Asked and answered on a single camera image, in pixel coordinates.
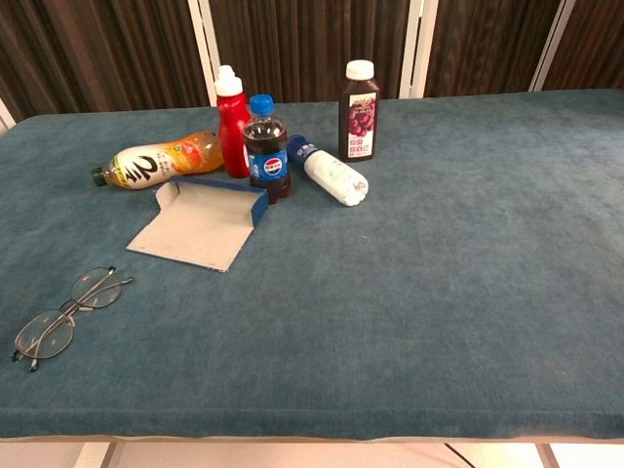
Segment white bottle blue cap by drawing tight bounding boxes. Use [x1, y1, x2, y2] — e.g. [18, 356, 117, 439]
[285, 134, 371, 208]

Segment grey box with blue edge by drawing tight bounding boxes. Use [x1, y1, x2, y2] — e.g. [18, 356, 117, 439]
[126, 175, 270, 273]

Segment blue table cloth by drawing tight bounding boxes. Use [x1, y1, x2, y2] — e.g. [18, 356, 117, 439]
[0, 88, 624, 443]

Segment wire-rimmed eyeglasses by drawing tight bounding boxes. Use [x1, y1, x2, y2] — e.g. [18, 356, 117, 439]
[10, 265, 135, 373]

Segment dark brown slat screen panel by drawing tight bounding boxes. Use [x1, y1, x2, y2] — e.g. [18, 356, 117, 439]
[422, 0, 562, 98]
[0, 0, 212, 123]
[541, 0, 624, 92]
[208, 0, 411, 104]

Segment white screen frame post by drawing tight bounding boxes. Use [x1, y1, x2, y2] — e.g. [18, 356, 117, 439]
[528, 0, 577, 93]
[0, 97, 17, 137]
[398, 0, 440, 100]
[187, 0, 221, 107]

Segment red bottle white cap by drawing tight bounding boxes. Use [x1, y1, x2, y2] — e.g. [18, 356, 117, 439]
[214, 64, 252, 179]

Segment Pepsi cola bottle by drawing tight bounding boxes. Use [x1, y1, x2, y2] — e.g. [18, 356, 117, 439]
[242, 94, 293, 205]

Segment grape juice bottle white cap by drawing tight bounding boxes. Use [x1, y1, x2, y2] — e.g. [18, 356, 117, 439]
[337, 59, 382, 164]

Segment orange juice bottle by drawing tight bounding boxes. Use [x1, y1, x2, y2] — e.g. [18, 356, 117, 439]
[91, 130, 225, 190]

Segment table leg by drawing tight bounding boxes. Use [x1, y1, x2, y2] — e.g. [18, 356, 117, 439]
[536, 442, 560, 468]
[73, 441, 119, 468]

